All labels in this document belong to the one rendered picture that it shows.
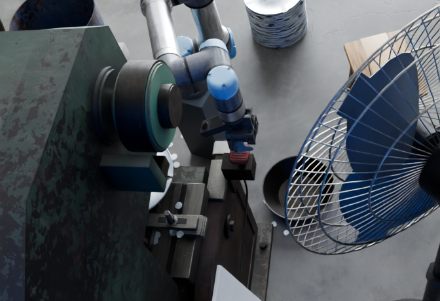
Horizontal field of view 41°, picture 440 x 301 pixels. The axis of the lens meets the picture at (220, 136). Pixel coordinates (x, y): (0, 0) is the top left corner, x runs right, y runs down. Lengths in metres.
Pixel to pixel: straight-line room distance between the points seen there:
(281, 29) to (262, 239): 1.04
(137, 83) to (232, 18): 2.09
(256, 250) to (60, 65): 1.49
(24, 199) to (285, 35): 2.13
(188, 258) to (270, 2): 1.52
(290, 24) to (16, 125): 2.00
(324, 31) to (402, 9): 0.40
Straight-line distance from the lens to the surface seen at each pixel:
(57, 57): 1.12
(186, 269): 1.69
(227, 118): 1.53
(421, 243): 2.43
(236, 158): 1.75
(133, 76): 1.13
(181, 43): 2.19
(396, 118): 1.02
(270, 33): 2.90
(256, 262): 2.38
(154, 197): 1.73
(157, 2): 1.77
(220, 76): 1.45
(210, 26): 2.02
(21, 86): 1.11
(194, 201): 1.77
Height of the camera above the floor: 2.24
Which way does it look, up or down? 55 degrees down
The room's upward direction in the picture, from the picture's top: 21 degrees counter-clockwise
